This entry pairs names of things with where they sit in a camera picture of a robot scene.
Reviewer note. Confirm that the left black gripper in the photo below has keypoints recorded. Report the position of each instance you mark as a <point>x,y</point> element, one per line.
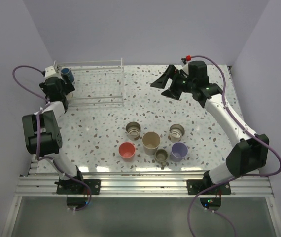
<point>67,87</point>

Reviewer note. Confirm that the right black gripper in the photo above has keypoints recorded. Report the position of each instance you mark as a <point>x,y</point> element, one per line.
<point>161,82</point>

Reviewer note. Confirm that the blue cup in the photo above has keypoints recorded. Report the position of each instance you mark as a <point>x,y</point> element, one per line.
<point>67,75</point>

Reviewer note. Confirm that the steel cup with brown sleeve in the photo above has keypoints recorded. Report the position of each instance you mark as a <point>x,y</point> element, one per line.
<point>69,96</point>

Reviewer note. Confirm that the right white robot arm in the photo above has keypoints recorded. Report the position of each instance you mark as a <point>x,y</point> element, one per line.
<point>249,150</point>

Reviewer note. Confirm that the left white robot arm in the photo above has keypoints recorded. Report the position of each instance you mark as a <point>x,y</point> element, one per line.
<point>42,133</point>

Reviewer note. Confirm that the steel cup right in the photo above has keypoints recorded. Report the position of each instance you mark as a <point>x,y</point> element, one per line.
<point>176,132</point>

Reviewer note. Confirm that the beige tall cup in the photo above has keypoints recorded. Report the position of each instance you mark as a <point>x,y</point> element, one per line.
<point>151,142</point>

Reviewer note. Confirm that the purple cup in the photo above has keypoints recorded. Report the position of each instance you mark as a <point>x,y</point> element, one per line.
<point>178,152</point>

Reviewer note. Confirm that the small olive mug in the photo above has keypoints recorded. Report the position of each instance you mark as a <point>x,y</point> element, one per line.
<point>161,157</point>

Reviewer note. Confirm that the red cup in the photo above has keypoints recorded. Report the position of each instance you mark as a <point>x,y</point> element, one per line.
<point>127,151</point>

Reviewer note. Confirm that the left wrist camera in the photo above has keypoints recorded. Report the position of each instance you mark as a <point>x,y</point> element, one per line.
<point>51,71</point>

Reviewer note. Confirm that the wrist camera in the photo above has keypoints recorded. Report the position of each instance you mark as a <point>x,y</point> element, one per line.
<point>185,60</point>
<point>51,71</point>

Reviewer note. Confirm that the white wire dish rack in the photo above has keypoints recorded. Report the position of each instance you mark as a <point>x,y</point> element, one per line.
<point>97,83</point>

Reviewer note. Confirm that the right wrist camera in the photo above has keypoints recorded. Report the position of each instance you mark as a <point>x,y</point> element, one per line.
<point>185,60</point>

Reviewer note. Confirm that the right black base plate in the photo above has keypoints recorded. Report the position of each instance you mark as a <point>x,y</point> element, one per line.
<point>195,186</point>

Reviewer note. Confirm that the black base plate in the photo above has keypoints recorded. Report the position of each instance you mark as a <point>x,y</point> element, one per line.
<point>70,187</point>
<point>195,186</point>

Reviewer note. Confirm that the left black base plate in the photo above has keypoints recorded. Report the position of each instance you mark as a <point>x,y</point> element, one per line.
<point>70,187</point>

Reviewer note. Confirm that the aluminium rail frame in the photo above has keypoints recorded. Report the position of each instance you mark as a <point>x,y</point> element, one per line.
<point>142,183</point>

